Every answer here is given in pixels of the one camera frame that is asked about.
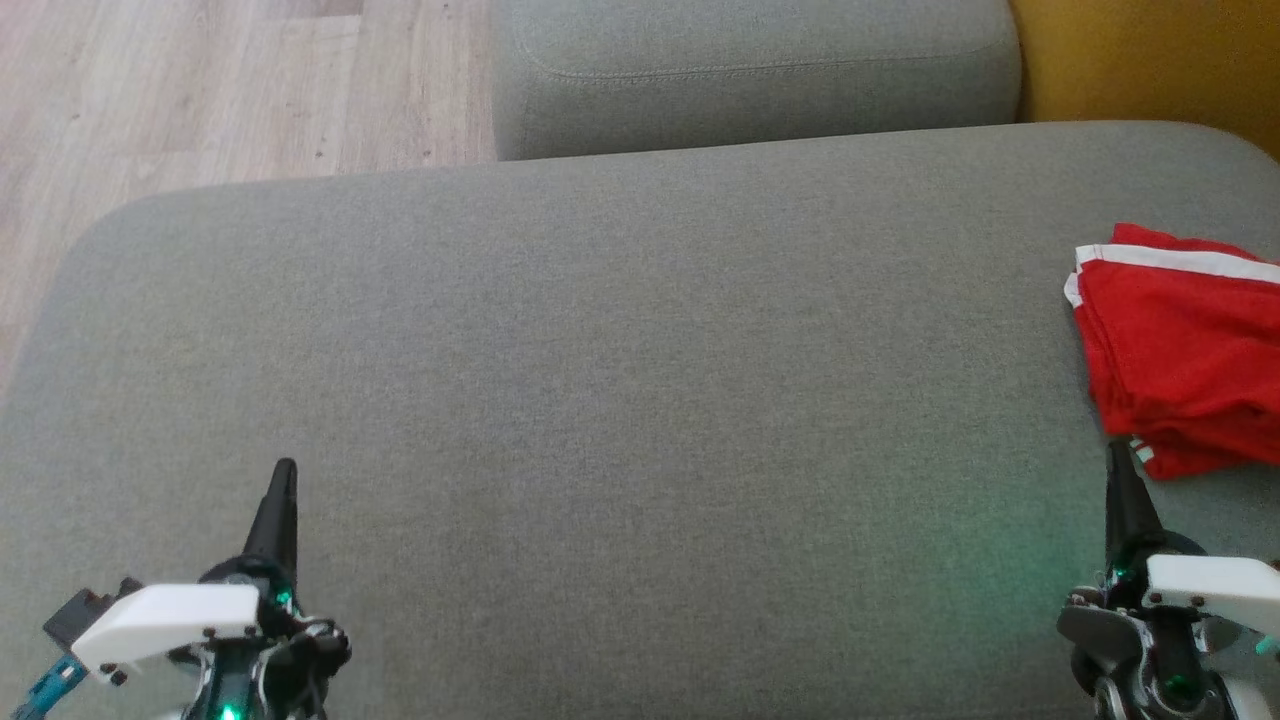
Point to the red shorts with white trim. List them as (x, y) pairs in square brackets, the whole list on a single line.
[(1180, 340)]

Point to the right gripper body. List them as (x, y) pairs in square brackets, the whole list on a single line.
[(1220, 590)]

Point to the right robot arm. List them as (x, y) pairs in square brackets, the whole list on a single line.
[(1130, 650)]

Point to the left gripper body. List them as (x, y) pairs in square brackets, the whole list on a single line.
[(170, 620)]

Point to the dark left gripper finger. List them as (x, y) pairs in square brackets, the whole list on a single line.
[(278, 525)]

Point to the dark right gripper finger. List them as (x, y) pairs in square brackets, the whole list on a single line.
[(1130, 515)]

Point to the grey fabric sofa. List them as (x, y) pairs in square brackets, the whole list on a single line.
[(640, 400)]

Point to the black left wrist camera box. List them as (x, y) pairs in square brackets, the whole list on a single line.
[(90, 610)]

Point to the yellow sofa cushion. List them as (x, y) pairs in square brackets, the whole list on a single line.
[(1150, 60)]

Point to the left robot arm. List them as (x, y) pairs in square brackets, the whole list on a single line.
[(240, 680)]

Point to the small grey sofa cushion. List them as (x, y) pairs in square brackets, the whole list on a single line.
[(750, 80)]

